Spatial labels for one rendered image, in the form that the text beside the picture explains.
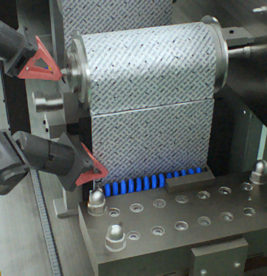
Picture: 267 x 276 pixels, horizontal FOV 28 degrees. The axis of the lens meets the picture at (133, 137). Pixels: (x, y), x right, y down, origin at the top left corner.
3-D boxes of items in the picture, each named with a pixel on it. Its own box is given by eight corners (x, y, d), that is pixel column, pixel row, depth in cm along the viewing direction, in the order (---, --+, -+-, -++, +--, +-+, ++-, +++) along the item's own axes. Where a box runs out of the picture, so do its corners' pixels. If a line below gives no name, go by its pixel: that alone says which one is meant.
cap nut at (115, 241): (102, 239, 94) (101, 219, 92) (123, 235, 95) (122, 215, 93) (107, 254, 92) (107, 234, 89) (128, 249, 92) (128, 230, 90)
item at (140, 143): (93, 193, 108) (91, 116, 97) (203, 174, 114) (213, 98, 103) (94, 195, 108) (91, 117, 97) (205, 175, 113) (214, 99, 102)
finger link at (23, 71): (51, 97, 99) (7, 71, 94) (47, 81, 105) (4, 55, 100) (73, 68, 97) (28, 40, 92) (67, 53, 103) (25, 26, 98)
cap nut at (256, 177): (246, 174, 110) (249, 156, 107) (263, 171, 110) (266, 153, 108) (255, 185, 107) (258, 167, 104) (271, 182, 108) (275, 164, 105)
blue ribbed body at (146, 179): (101, 194, 108) (100, 180, 106) (202, 175, 113) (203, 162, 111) (105, 205, 105) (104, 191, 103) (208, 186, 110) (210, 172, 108)
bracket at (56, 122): (51, 204, 122) (39, 82, 104) (79, 198, 123) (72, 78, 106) (55, 219, 118) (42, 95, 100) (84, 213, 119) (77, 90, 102)
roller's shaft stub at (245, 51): (207, 59, 108) (208, 39, 105) (239, 55, 110) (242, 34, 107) (216, 69, 104) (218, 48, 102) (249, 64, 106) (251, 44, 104)
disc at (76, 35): (71, 76, 109) (71, 13, 98) (74, 76, 109) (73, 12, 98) (88, 128, 99) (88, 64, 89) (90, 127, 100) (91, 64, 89)
